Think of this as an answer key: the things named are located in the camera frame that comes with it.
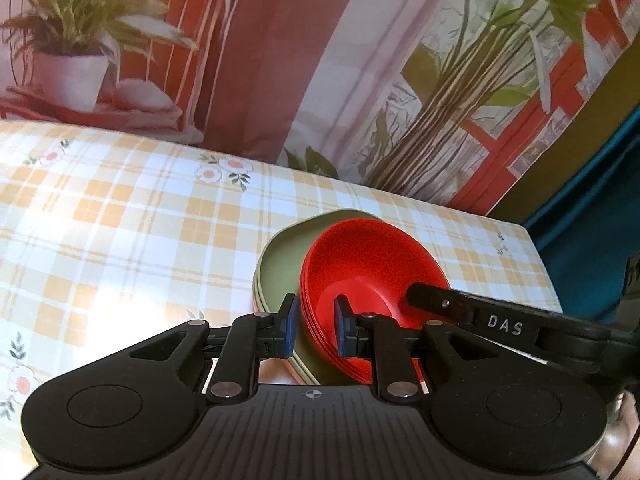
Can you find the printed plant wall poster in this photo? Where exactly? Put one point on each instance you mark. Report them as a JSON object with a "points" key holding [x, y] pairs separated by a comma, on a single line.
{"points": [[320, 70]]}

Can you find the green square plate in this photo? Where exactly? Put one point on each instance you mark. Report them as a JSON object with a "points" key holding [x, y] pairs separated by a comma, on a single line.
{"points": [[280, 270]]}

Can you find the checked floral tablecloth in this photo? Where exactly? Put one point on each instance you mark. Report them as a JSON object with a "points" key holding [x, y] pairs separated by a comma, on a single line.
{"points": [[125, 230]]}

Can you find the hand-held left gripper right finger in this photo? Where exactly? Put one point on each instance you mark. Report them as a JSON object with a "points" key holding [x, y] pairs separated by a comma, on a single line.
{"points": [[341, 327]]}

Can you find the teal curtain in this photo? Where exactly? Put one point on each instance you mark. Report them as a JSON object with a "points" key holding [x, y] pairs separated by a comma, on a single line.
{"points": [[590, 220]]}

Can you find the person's right forearm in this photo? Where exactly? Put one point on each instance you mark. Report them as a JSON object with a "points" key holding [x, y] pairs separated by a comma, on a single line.
{"points": [[622, 435]]}

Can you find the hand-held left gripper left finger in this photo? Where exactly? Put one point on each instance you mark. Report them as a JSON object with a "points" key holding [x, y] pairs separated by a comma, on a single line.
{"points": [[291, 325]]}

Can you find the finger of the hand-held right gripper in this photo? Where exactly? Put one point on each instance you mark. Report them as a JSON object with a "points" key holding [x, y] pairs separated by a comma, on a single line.
{"points": [[480, 312]]}

